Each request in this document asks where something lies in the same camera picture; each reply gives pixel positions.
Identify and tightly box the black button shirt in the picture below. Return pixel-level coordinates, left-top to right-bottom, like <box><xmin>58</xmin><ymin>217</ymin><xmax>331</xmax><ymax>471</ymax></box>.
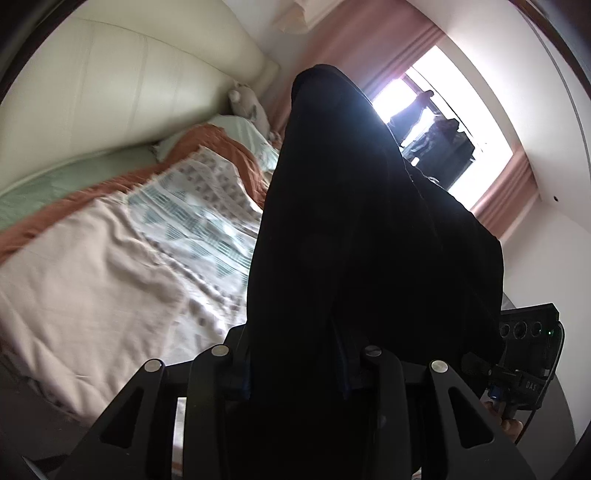
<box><xmin>223</xmin><ymin>65</ymin><xmax>503</xmax><ymax>479</ymax></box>

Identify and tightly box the person's right hand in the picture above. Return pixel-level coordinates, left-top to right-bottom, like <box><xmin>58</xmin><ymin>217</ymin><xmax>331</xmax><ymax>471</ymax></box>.
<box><xmin>483</xmin><ymin>401</ymin><xmax>524</xmax><ymax>442</ymax></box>

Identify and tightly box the pink right curtain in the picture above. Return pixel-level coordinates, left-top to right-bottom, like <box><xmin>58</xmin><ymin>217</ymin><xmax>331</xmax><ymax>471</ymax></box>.
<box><xmin>472</xmin><ymin>148</ymin><xmax>539</xmax><ymax>241</ymax></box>

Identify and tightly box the pink curtain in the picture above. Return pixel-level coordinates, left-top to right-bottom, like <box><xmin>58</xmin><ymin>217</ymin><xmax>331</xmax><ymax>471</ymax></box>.
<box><xmin>270</xmin><ymin>1</ymin><xmax>445</xmax><ymax>133</ymax></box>
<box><xmin>472</xmin><ymin>148</ymin><xmax>539</xmax><ymax>241</ymax></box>

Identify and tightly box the patterned white teal blanket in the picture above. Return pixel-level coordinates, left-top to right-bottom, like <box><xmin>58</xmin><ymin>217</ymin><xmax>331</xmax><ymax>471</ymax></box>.
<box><xmin>1</xmin><ymin>147</ymin><xmax>262</xmax><ymax>423</ymax></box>

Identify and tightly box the hanging dark jacket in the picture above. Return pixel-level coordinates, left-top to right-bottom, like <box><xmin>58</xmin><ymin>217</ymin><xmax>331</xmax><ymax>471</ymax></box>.
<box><xmin>402</xmin><ymin>118</ymin><xmax>475</xmax><ymax>190</ymax></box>

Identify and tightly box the hanging dark dress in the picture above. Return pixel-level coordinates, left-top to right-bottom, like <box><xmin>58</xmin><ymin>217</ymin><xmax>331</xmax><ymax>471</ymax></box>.
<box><xmin>388</xmin><ymin>90</ymin><xmax>434</xmax><ymax>145</ymax></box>

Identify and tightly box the green fitted sheet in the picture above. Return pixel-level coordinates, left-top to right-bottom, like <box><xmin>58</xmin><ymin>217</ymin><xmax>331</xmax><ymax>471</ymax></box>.
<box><xmin>1</xmin><ymin>145</ymin><xmax>157</xmax><ymax>230</ymax></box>

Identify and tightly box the rust orange sheet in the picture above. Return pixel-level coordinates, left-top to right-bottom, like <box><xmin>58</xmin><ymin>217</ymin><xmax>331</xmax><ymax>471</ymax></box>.
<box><xmin>1</xmin><ymin>123</ymin><xmax>269</xmax><ymax>261</ymax></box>

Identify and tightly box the pale green pillow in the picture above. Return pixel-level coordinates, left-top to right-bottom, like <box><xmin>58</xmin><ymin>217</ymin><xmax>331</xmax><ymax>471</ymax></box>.
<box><xmin>153</xmin><ymin>115</ymin><xmax>280</xmax><ymax>173</ymax></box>

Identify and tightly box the pink left curtain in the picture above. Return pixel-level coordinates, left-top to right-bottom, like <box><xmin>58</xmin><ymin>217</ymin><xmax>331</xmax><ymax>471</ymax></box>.
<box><xmin>270</xmin><ymin>1</ymin><xmax>445</xmax><ymax>133</ymax></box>

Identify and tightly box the white plush toy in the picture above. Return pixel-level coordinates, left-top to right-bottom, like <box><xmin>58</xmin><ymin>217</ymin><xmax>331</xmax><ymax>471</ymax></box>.
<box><xmin>228</xmin><ymin>83</ymin><xmax>270</xmax><ymax>139</ymax></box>

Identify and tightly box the cream leather headboard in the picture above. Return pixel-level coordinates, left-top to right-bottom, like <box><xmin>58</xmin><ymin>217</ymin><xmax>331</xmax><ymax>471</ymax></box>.
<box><xmin>1</xmin><ymin>1</ymin><xmax>279</xmax><ymax>190</ymax></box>

